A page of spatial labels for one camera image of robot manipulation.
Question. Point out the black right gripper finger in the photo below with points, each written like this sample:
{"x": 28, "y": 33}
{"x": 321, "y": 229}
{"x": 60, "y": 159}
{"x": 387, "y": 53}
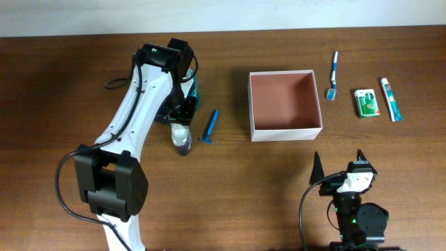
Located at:
{"x": 317, "y": 174}
{"x": 360, "y": 155}

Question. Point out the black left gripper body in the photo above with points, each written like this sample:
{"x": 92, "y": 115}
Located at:
{"x": 179, "y": 116}

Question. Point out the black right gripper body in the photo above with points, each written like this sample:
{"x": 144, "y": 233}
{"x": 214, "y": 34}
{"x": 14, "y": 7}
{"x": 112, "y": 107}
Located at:
{"x": 327, "y": 188}

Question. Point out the teal mouthwash bottle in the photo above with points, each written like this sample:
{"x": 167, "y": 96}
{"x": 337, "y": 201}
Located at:
{"x": 190, "y": 91}

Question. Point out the clear spray bottle dark liquid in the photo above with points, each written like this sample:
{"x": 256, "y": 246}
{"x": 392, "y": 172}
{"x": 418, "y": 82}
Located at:
{"x": 181, "y": 138}

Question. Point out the green soap box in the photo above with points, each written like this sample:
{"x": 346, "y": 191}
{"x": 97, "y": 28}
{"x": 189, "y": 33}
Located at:
{"x": 367, "y": 105}

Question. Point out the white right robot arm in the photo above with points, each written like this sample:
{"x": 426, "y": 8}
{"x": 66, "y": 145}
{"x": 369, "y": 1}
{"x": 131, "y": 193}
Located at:
{"x": 361, "y": 225}

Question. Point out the blue disposable razor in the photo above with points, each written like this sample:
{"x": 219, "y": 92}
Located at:
{"x": 213, "y": 119}

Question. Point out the green white toothpaste tube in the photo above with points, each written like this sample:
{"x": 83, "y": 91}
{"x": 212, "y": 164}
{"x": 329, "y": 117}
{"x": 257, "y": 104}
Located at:
{"x": 393, "y": 107}

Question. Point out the blue white toothbrush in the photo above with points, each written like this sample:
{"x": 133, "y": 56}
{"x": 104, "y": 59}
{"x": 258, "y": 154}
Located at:
{"x": 331, "y": 93}

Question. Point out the pink open cardboard box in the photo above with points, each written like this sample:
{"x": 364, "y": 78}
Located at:
{"x": 283, "y": 106}

